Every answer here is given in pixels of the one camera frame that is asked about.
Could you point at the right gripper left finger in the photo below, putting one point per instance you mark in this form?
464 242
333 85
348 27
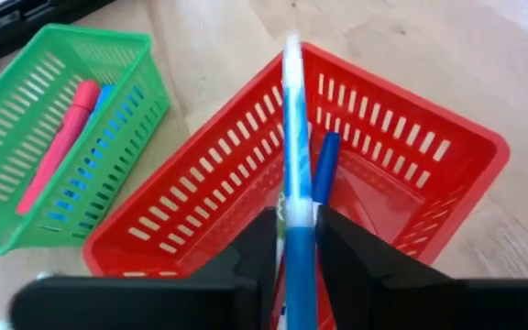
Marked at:
177 302

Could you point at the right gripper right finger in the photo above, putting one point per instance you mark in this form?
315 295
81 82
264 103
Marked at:
406 302

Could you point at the blue-capped Expo marker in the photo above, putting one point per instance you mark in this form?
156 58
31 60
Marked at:
326 167
297 137

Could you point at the pink highlighter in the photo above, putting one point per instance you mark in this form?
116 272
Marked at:
62 142

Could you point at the blue Sharpie highlighter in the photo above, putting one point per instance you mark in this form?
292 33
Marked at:
103 98

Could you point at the red plastic basket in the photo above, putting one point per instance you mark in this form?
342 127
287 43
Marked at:
383 192

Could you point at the green plastic basket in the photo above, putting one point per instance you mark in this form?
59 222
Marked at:
122 69

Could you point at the black aluminium table frame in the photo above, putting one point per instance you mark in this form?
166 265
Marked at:
39 27

